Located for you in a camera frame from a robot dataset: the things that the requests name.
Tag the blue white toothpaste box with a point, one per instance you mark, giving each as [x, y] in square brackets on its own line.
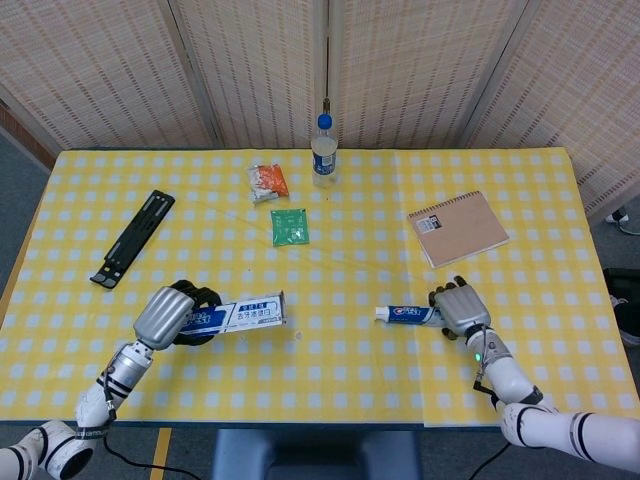
[250, 315]

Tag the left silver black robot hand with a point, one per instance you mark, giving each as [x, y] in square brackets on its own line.
[162, 315]

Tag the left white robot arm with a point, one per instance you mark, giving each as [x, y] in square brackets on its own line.
[120, 372]

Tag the black folding stand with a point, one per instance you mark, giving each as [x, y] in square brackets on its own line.
[135, 235]

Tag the beige woven screen panel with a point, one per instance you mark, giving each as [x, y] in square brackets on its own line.
[580, 100]
[415, 75]
[255, 75]
[100, 75]

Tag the brown spiral notebook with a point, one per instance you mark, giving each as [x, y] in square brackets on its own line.
[460, 230]

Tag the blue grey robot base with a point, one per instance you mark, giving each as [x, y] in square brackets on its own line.
[315, 455]

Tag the clear bottle with blue cap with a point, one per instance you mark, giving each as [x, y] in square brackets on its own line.
[324, 162]

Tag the yellow white checkered tablecloth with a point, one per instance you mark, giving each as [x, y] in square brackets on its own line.
[350, 380]

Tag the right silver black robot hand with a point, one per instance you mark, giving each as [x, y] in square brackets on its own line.
[460, 305]

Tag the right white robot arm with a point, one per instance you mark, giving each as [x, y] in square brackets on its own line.
[515, 385]

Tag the orange white snack packet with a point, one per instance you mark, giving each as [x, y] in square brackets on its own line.
[270, 182]

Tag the blue white toothpaste tube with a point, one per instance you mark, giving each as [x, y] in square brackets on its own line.
[407, 314]

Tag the green foil packet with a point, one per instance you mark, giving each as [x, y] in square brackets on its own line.
[290, 227]

